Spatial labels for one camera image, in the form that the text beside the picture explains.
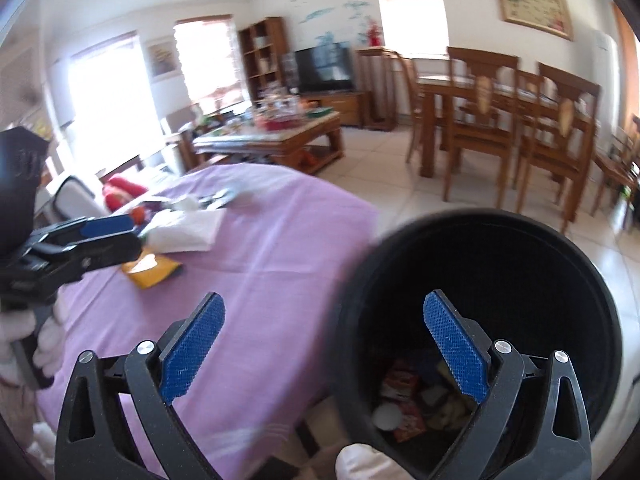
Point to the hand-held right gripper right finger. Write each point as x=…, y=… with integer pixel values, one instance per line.
x=457, y=345

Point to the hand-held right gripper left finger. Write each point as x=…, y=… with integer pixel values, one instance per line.
x=195, y=345

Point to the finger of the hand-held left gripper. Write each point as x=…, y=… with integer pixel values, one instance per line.
x=110, y=255
x=107, y=225

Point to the yellow plastic bag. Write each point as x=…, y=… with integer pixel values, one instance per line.
x=150, y=272

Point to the clear plastic bag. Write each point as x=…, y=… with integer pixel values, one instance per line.
x=185, y=230

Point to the black round bin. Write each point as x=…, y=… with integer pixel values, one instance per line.
x=525, y=280

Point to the person's left hand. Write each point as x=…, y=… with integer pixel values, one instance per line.
x=50, y=340

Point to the person's right hand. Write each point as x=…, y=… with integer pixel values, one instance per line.
x=370, y=465

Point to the red cushion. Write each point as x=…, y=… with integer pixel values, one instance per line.
x=122, y=190

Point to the wooden sofa with white cushions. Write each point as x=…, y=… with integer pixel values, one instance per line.
x=75, y=197

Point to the large balcony window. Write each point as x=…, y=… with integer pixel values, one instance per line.
x=110, y=95

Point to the wooden armchair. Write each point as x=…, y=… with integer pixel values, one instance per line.
x=177, y=120

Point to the purple tablecloth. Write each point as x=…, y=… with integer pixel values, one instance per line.
x=280, y=240

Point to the small framed picture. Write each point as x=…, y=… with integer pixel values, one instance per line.
x=162, y=60

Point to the window with striped blind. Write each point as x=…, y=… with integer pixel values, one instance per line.
x=205, y=60

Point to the clutter of coffee table items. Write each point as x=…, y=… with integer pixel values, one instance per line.
x=275, y=110

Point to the wooden coffee table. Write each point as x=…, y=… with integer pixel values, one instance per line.
x=300, y=135

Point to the wooden dining chair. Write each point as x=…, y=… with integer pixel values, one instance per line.
x=570, y=77
x=407, y=90
x=617, y=170
x=482, y=57

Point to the wooden bookshelf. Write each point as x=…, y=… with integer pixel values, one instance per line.
x=280, y=35

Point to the wooden television stand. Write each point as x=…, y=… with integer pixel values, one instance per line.
x=350, y=105

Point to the wooden dining table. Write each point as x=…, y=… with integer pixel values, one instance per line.
x=440, y=80

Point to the black television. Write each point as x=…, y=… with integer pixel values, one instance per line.
x=322, y=67

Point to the tall wooden stand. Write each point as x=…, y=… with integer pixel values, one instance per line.
x=375, y=51

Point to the red vase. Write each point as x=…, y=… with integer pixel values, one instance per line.
x=373, y=35

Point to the white standing air conditioner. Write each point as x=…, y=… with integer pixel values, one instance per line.
x=606, y=60

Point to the narrow bright window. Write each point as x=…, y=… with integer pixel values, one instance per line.
x=410, y=15

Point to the large framed floral picture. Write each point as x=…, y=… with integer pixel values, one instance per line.
x=532, y=7

